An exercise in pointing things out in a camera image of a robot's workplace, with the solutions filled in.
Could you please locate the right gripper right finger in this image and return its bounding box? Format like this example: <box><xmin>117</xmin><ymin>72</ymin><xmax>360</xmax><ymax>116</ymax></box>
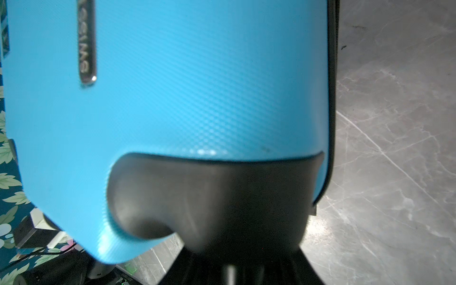
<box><xmin>289</xmin><ymin>249</ymin><xmax>325</xmax><ymax>285</ymax></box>

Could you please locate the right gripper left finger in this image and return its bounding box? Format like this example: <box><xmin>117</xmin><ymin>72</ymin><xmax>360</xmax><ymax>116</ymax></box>
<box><xmin>159</xmin><ymin>248</ymin><xmax>200</xmax><ymax>285</ymax></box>

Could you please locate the blue suitcase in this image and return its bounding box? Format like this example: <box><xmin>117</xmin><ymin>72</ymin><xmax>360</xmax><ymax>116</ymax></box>
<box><xmin>1</xmin><ymin>1</ymin><xmax>339</xmax><ymax>264</ymax></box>

